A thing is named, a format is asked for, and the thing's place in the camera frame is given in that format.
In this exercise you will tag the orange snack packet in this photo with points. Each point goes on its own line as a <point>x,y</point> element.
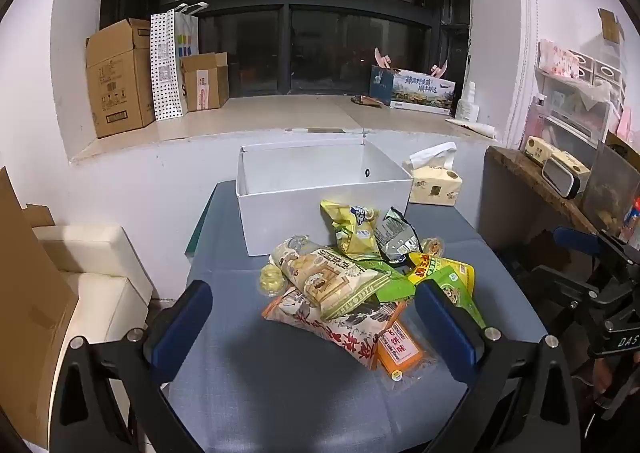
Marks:
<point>400,353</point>

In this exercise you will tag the clear plastic organizer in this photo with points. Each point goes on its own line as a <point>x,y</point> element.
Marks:
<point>570,128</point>

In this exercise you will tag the white tube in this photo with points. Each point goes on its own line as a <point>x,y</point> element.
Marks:
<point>472,127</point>

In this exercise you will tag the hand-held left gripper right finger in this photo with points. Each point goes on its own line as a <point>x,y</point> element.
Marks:
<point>445,333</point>

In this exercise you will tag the white cardboard box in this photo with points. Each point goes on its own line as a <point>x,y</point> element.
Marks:
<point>280,218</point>

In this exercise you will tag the small open cardboard box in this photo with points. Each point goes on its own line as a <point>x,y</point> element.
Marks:
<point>202,83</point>

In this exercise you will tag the flat cardboard sheet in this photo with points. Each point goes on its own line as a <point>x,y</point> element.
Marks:
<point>30,313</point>

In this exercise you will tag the printed tissue box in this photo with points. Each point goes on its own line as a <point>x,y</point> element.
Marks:
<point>420,89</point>

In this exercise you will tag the yellow jelly cup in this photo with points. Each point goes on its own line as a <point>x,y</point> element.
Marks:
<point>433,246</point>
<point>271,279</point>

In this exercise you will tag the beige wrapped tissue pack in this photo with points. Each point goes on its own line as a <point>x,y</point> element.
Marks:
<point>537,148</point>

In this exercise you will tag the green snack packet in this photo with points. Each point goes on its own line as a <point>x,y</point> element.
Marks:
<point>395,289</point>

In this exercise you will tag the yellow packet with green end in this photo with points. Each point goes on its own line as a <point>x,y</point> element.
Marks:
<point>450,283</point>

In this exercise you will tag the pink printed packet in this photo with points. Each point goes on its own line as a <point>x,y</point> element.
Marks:
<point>557,59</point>

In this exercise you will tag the silver green snack bag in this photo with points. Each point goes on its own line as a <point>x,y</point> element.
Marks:
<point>395,235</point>

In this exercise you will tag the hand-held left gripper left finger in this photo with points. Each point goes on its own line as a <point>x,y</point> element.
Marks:
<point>182,328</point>

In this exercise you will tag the red and white snack bag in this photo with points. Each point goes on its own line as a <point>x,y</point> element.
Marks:
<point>345,335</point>

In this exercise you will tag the beige printed snack bag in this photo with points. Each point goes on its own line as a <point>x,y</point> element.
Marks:
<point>320,283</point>

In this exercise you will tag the wooden side table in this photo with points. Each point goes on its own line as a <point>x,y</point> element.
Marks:
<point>520,213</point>

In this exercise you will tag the white drawer organizer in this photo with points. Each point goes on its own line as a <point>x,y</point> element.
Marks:
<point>597,73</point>

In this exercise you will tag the large cardboard box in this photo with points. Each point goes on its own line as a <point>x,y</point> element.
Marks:
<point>117,78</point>

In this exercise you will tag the cream sofa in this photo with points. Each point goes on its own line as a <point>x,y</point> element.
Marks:
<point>100,253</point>

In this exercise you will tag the white dotted paper bag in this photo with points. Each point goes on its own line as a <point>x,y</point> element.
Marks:
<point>164,68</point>

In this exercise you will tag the pink ear-shaped ornament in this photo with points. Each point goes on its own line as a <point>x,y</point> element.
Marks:
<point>440,69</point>
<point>382,58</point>

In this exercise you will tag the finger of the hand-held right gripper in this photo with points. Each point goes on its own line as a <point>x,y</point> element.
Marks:
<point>565,285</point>
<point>575,239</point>

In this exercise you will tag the clear plastic container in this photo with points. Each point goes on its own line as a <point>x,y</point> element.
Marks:
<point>607,188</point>

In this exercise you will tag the black and white device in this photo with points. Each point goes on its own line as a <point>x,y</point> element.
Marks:
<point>560,178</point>

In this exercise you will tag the yellow green snack bag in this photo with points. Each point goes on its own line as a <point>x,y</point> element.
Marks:
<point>350,233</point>

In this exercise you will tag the small cardboard piece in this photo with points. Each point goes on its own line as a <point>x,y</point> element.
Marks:
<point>610,25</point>

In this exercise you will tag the white plastic bottle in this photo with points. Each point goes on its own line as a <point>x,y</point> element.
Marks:
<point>466,105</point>

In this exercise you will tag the blue tablecloth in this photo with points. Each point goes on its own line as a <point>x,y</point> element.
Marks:
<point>280,383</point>

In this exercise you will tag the dark flat object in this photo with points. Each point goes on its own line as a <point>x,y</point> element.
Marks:
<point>367,100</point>

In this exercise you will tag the white bag with coloured squares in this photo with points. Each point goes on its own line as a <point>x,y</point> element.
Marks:
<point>187,33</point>

